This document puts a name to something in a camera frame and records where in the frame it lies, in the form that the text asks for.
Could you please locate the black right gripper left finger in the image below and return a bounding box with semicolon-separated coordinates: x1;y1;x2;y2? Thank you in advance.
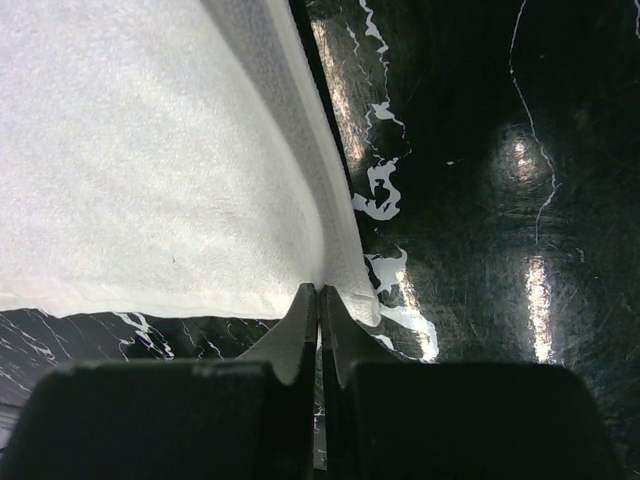
1;284;318;479

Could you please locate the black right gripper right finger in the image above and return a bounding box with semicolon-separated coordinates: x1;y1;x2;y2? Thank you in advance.
319;287;624;479

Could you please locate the white towel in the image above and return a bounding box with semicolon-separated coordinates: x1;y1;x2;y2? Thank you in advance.
1;1;380;325

